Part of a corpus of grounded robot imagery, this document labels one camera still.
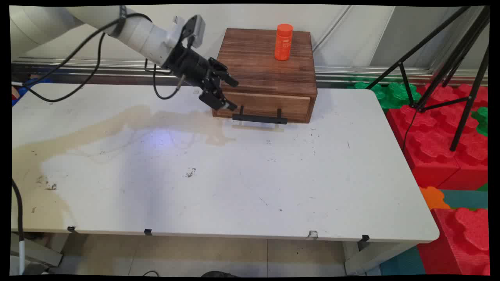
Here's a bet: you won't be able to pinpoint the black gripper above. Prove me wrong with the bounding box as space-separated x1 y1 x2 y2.
166 43 239 112

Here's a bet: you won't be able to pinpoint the wooden drawer with black handle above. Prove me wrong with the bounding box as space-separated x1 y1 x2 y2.
220 92 312 126

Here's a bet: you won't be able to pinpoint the brown wooden cabinet box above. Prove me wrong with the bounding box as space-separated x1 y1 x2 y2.
212 28 318 124

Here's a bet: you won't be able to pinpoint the orange plastic bottle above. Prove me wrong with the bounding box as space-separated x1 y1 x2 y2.
274 24 294 62

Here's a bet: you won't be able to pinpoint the green foam block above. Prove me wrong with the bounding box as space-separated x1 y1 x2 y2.
347 81 422 110
471 106 489 137

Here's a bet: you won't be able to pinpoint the blue object with red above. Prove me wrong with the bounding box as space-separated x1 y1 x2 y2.
11 78 52 107

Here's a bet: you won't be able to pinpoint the large red foam block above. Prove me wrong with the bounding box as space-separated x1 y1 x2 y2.
386 83 489 190

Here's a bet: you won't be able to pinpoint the white table leg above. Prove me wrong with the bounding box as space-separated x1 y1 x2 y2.
343 241 415 276
11 232 63 268

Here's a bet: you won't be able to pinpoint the black tripod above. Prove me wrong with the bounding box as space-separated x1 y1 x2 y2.
365 6 490 152

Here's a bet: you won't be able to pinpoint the orange foam piece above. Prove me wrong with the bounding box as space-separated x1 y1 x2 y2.
420 186 452 211

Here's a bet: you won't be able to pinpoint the teal foam floor mat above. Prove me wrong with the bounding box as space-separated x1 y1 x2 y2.
380 183 489 276

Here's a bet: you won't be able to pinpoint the small red foam block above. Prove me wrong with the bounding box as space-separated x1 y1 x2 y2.
417 207 490 276

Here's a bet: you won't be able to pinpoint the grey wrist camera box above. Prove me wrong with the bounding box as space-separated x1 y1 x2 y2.
181 15 206 48

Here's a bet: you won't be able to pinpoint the metal wall rail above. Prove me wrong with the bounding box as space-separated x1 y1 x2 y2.
11 58 489 87

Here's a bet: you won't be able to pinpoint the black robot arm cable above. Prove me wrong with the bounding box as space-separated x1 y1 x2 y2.
12 13 186 103

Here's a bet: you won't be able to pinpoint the black cable with metal connector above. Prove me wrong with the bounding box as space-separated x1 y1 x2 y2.
11 178 26 274

